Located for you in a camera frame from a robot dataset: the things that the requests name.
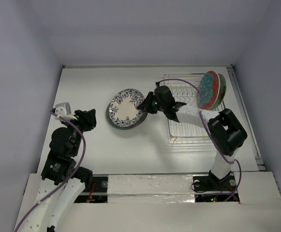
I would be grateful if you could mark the red teal flower plate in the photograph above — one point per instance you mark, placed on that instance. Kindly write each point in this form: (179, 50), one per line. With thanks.
(209, 88)

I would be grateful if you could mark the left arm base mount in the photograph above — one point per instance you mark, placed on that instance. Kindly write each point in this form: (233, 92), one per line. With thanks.
(97, 193)

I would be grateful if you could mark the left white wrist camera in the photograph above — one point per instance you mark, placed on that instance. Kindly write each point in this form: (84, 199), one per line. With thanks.
(63, 110)

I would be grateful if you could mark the wire dish rack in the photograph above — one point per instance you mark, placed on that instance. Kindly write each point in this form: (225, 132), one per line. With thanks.
(183, 133)

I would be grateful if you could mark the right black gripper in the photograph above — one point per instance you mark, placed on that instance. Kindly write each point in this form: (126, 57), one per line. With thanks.
(150, 103)

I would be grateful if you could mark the brown speckled plate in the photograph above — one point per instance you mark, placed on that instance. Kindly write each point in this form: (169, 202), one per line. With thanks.
(126, 116)

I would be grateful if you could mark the blue floral plate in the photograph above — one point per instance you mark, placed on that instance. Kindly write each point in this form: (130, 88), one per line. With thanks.
(129, 95)

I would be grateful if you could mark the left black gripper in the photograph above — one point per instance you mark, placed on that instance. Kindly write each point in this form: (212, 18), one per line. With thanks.
(86, 117)

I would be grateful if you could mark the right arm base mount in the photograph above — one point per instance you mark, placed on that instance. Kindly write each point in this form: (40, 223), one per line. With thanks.
(208, 190)

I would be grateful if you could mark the green floral plate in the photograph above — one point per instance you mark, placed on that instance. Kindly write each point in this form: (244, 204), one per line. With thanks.
(222, 92)

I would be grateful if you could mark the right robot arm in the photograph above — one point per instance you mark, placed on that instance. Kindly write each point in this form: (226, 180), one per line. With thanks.
(223, 129)

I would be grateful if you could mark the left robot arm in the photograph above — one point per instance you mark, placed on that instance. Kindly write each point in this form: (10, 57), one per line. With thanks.
(62, 178)

